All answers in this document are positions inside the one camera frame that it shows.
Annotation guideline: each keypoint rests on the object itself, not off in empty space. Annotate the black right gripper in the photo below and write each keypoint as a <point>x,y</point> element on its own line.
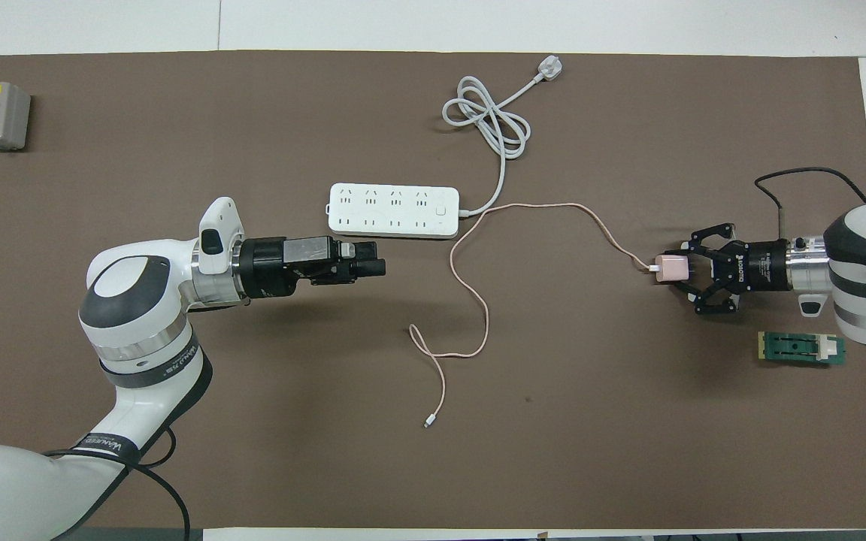
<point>767,267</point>

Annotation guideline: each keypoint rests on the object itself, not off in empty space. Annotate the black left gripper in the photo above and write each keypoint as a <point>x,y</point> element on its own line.
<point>264,267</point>

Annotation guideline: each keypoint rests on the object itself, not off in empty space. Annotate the pink charger block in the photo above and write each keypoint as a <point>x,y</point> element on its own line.
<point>672,269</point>

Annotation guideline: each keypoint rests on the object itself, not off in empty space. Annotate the white power strip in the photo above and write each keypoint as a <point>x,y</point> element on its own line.
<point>403,212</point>

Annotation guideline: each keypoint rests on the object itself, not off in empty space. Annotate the green circuit board module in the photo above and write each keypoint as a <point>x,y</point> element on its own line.
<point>794,348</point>

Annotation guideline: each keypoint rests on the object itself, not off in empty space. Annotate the brown table mat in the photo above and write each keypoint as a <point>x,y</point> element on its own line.
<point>252,376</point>

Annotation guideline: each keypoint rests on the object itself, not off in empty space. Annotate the grey on-off switch box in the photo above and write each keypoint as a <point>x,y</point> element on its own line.
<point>8,113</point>

